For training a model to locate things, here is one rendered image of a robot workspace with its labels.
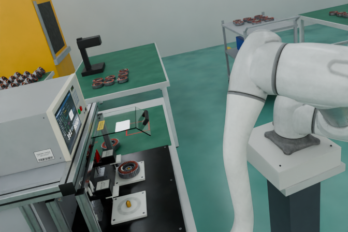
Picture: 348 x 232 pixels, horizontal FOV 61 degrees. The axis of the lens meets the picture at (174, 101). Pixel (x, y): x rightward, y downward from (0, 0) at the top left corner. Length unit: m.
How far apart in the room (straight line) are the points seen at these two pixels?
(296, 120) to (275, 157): 0.19
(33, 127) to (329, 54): 0.91
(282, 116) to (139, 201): 0.72
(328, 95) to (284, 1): 6.45
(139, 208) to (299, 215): 0.79
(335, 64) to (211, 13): 5.94
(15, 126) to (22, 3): 3.73
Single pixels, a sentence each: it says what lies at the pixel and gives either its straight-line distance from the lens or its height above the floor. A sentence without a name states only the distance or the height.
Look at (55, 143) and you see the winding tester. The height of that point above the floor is 1.20.
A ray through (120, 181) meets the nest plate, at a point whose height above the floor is 0.78.
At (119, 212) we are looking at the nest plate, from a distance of 1.36.
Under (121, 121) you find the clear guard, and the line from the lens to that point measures 1.43.
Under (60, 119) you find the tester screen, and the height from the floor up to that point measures 1.26.
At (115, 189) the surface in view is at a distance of 1.33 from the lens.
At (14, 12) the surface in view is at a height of 1.56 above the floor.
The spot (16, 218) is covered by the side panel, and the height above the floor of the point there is 1.02.
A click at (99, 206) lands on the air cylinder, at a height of 0.82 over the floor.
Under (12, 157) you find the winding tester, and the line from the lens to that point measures 1.20.
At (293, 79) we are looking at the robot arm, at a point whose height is 1.39.
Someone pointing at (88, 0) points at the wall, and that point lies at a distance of 6.43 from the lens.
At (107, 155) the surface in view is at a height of 0.92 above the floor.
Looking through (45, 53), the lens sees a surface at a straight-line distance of 4.80.
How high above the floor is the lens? 1.66
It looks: 23 degrees down
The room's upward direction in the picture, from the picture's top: 12 degrees counter-clockwise
